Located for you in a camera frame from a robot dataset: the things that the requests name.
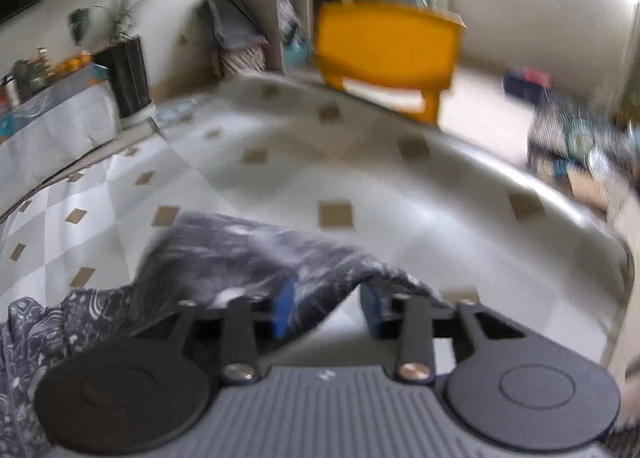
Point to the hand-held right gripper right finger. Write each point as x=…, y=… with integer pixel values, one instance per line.
x=372, y=313

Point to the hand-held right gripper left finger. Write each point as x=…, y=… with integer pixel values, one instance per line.
x=285, y=310

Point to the grey patterned fleece jacket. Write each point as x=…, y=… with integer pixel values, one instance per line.
x=225, y=248

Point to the grey white checkered tablecloth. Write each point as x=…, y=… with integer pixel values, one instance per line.
x=400, y=238

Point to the pale blue flat mat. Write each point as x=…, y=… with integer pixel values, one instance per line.
x=174, y=115

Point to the white pot saucer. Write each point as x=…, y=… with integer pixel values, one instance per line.
x=137, y=118

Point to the woven patterned basket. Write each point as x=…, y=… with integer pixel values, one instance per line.
x=242, y=61

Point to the yellow plastic chair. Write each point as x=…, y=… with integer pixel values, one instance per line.
x=385, y=42

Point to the dark bag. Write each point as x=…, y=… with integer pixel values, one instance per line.
x=527, y=82

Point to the cloth-covered side table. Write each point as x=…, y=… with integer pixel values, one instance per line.
x=55, y=127

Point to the grey folded bag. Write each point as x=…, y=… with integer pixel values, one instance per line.
x=232, y=20

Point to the white shelf unit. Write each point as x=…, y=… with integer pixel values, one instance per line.
x=305, y=12

